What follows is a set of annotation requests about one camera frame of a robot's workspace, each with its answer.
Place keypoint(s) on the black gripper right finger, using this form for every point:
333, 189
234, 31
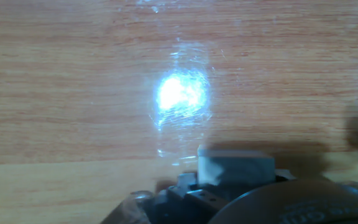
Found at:
286, 175

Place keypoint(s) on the plain wooden cube block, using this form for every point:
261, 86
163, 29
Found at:
235, 168

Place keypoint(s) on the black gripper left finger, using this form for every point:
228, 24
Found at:
194, 202

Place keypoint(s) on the wooden work board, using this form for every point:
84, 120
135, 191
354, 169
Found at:
42, 93

